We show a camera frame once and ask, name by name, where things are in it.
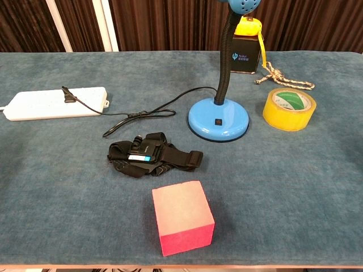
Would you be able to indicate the blue gooseneck desk lamp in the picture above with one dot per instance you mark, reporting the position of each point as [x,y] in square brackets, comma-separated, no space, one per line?
[218,113]

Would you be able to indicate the pink foam cube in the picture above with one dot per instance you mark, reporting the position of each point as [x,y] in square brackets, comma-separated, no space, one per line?
[181,215]

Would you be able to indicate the black printed box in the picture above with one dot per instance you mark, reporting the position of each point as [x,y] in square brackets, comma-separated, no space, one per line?
[246,55]

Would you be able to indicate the blue velvet table cloth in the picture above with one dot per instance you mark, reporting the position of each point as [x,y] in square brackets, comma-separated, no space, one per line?
[85,184]

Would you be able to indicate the yellow packing tape roll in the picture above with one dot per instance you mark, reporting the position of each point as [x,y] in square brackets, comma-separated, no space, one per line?
[289,110]

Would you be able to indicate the brown pleated curtain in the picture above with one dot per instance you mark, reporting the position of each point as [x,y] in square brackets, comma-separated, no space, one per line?
[175,25]

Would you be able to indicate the yellow tape measure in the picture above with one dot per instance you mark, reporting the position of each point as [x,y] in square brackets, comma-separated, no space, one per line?
[249,27]

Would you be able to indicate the white power strip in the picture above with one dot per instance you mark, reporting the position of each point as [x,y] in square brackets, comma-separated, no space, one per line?
[42,105]

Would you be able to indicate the white window frame post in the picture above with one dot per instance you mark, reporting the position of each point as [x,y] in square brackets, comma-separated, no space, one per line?
[82,25]

